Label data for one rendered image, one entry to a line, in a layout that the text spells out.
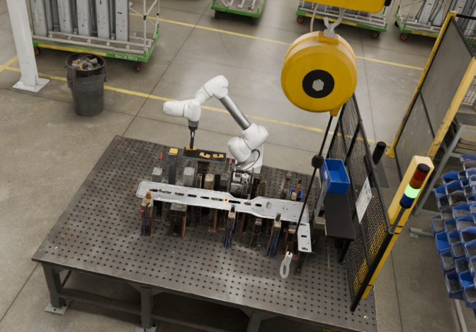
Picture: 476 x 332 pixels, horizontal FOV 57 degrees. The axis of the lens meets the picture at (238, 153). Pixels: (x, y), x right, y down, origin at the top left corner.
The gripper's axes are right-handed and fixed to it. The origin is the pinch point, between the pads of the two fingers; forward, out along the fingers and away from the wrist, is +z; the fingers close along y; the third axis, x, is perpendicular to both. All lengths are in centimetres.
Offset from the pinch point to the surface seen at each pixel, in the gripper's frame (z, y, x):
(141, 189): 26, 28, -39
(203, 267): 56, 81, 11
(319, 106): -177, 217, 10
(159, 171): 19.6, 12.8, -25.5
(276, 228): 22, 70, 64
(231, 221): 26, 61, 31
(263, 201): 25, 39, 59
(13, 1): 3, -282, -215
